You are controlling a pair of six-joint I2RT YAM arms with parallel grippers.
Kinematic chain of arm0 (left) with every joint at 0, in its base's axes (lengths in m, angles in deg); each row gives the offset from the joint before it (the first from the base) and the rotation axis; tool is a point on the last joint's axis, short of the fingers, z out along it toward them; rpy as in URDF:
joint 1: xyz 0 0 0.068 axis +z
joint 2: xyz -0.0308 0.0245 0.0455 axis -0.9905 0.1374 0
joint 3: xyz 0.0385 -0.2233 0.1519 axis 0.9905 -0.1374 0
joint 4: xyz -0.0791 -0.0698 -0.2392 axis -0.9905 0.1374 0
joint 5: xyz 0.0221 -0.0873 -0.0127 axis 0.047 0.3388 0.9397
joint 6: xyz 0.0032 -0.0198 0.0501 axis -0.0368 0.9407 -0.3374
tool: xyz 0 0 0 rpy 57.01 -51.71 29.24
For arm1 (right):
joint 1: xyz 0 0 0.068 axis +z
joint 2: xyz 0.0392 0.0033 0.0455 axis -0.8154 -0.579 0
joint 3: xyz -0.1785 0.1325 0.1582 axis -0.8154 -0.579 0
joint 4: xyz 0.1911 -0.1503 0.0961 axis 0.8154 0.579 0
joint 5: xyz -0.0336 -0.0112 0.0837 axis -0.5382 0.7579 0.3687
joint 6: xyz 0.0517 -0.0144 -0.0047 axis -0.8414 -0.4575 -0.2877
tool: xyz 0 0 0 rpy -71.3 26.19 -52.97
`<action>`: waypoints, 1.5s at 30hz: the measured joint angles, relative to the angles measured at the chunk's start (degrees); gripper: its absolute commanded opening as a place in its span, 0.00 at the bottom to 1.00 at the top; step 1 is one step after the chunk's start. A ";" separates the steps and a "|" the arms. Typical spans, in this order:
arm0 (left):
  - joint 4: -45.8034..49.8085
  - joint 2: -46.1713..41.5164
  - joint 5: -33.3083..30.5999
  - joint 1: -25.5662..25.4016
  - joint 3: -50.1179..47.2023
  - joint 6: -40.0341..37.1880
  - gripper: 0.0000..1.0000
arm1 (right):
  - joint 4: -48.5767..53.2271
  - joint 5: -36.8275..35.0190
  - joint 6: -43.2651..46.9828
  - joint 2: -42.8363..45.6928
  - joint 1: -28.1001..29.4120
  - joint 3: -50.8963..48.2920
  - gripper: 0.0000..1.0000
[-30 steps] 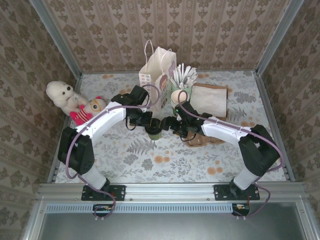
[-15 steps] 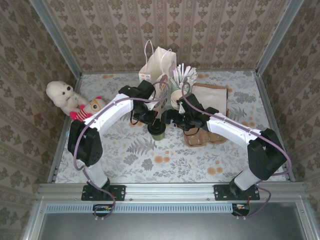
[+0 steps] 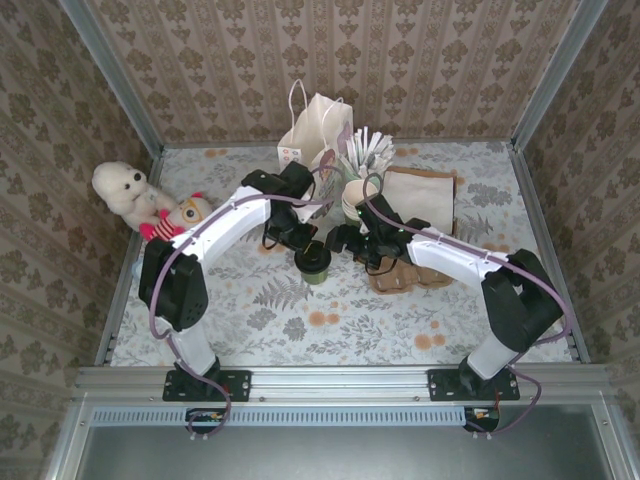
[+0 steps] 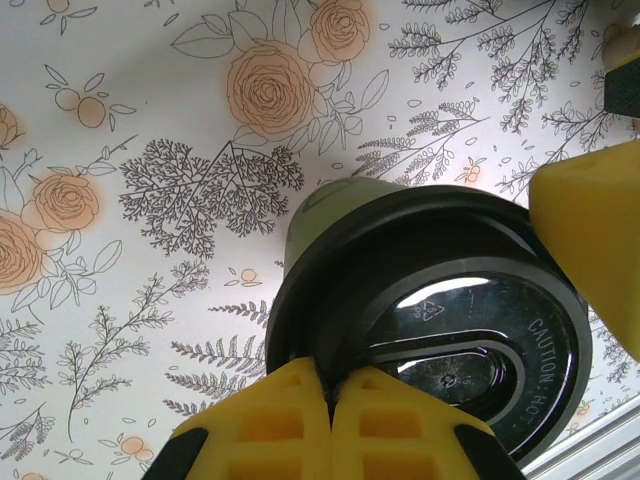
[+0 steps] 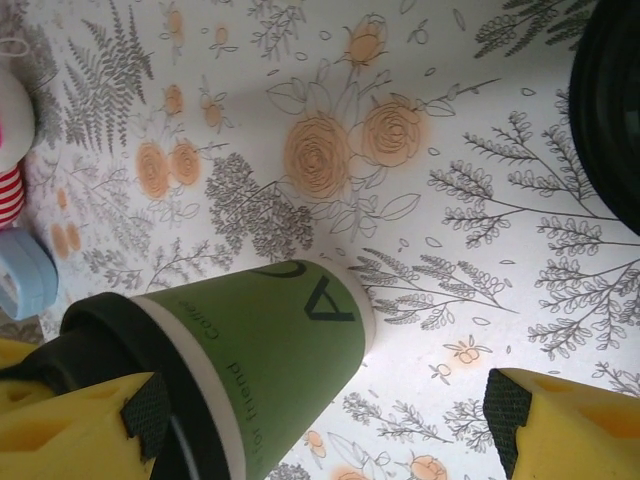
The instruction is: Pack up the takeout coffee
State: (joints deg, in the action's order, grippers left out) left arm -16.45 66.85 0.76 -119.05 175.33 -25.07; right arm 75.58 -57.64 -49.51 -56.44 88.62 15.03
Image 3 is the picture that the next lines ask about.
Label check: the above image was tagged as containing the black plastic cup lid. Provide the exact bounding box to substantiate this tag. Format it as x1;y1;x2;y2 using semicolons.
293;246;334;271

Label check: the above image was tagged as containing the brown pulp cup carrier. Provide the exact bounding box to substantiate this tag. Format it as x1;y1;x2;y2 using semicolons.
367;259;451;295

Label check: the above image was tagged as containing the white paper napkin stack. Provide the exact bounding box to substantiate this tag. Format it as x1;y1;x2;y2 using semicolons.
382;172;454;231

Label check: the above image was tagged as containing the white printed paper bag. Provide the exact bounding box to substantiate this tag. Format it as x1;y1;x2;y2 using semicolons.
277;78;355;227

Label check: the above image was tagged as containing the green straw holder cup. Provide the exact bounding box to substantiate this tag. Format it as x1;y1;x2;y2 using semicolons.
341;153;387;201

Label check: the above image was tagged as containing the floral tablecloth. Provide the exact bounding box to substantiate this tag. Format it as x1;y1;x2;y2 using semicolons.
107;142;576;369

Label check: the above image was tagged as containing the pink striped plush doll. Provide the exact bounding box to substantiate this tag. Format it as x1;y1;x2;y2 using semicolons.
138;192;207;242

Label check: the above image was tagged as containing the white plush toy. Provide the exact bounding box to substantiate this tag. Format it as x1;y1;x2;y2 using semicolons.
91;160;176;231

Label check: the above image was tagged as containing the grey metal sheet panel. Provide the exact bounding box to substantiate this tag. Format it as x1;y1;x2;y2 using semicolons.
79;404;619;480

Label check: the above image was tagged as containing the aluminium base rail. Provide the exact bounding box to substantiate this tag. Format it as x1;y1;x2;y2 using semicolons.
74;364;609;402

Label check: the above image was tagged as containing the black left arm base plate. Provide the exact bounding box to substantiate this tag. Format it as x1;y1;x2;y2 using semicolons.
162;368;252;403

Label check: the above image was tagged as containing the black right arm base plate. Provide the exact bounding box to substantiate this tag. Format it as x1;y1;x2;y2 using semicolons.
427;368;521;403

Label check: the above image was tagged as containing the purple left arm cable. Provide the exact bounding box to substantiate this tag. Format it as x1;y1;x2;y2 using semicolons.
149;167;334;444

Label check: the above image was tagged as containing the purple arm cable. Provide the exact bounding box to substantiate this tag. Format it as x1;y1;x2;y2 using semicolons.
149;167;334;444
360;172;571;441

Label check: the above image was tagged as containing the white slotted cable duct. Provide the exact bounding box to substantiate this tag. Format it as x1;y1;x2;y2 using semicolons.
91;405;469;427

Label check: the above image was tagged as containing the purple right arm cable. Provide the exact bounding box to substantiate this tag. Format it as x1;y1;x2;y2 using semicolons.
360;172;571;441

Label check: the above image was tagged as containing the aluminium corner post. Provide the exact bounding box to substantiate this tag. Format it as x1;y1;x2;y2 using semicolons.
508;0;612;151
55;0;167;157

